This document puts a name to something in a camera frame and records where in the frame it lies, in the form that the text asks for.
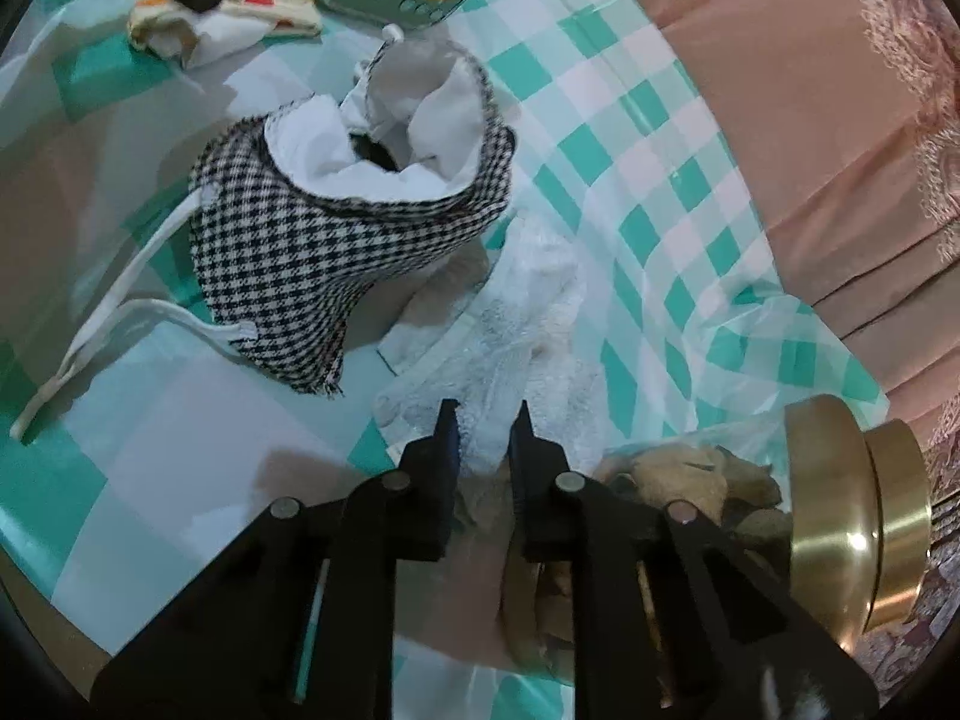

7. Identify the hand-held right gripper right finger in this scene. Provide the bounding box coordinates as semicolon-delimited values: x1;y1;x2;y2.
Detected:
508;400;878;720

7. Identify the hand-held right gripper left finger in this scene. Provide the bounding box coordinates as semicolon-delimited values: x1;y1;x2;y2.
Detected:
90;399;462;720

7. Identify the white cloth with coloured dots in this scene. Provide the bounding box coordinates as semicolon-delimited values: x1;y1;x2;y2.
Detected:
127;0;323;72

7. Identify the white fluffy towel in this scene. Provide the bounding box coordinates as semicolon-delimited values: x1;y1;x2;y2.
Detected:
373;214;620;496

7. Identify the black white houndstooth face mask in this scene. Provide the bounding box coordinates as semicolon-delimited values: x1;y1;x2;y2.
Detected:
11;37;518;442

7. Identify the teal white checkered tablecloth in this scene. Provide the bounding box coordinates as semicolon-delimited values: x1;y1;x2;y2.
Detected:
0;0;890;720

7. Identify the glass jar with brass lid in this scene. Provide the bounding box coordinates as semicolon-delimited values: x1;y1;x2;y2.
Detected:
499;394;935;691

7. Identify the pink curtain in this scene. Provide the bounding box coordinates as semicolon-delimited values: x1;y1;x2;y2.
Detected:
585;0;960;421

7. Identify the embroidered lace curtain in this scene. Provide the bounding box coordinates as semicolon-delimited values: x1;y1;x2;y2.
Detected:
847;0;960;226

